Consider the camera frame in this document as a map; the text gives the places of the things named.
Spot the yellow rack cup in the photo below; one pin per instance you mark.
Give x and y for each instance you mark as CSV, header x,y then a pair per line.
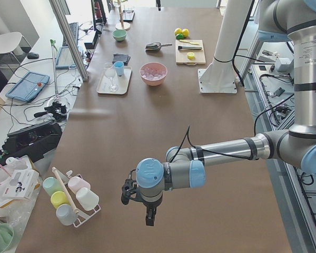
x,y
59,198

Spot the wooden cutting board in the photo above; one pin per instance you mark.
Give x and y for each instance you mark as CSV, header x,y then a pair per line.
x,y
181,56

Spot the left yellow lemon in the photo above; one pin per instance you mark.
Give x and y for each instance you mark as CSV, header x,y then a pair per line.
x,y
178,31

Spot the black framed glass tray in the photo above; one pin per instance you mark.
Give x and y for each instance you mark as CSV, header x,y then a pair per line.
x,y
128,15

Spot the white chair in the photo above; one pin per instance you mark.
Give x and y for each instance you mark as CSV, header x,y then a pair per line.
x,y
9,42

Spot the wooden cup tree stand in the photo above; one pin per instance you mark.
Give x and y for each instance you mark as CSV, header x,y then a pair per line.
x,y
121,25

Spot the wooden stick in rack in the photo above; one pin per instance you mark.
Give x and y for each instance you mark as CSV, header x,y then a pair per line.
x,y
71,202

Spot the aluminium frame post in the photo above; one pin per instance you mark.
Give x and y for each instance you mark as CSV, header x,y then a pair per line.
x,y
65,29

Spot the silver metal ice scoop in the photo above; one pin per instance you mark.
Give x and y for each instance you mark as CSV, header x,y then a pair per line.
x,y
156,46

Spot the white wire cup rack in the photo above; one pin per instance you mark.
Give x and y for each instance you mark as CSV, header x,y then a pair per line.
x,y
83,215

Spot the grey folded cloth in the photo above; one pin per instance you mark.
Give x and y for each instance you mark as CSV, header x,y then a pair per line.
x,y
125,58

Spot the light blue cup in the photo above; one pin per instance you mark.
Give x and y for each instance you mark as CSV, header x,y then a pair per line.
x,y
119,67

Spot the pink rack cup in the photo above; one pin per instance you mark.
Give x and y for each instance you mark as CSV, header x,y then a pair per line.
x,y
76,183

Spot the yellow-green plastic knife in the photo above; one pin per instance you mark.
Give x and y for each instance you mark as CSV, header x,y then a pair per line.
x,y
189,42

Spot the white product box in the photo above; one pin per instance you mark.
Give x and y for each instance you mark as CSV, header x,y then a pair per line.
x,y
21,184

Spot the white rack cup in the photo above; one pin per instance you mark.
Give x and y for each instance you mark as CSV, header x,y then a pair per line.
x,y
87,198

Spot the halved lemon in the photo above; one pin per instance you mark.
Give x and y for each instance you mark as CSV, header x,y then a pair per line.
x,y
190,55

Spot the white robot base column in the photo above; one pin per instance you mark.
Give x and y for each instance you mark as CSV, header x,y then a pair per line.
x,y
219,76

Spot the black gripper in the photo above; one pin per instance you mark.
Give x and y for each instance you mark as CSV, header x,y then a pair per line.
x,y
150,204

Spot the black equipment case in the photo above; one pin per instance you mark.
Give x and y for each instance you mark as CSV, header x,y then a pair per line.
x,y
33,141

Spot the mint green rack cup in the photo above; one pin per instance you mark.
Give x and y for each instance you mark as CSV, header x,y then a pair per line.
x,y
51,185

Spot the grey-blue rack cup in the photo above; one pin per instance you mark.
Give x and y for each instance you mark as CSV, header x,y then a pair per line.
x,y
66,215

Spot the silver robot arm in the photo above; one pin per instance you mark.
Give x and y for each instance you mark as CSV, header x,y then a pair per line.
x,y
279,21

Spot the black computer mouse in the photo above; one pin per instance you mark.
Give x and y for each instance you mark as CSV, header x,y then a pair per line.
x,y
32,55

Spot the clear wine glass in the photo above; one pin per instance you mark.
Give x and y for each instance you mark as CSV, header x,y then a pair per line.
x,y
109,72

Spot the clear ice cubes pile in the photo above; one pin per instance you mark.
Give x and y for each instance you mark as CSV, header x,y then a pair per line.
x,y
152,73

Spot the upper blue teach pendant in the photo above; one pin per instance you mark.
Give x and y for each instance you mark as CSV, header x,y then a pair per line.
x,y
28,87

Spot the mint green bowl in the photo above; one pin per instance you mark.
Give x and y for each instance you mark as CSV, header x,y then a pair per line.
x,y
119,35

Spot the pink bowl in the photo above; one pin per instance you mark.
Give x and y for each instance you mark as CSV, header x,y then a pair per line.
x,y
157,82

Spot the beige serving tray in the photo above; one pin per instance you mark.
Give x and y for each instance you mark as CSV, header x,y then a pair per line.
x,y
121,81

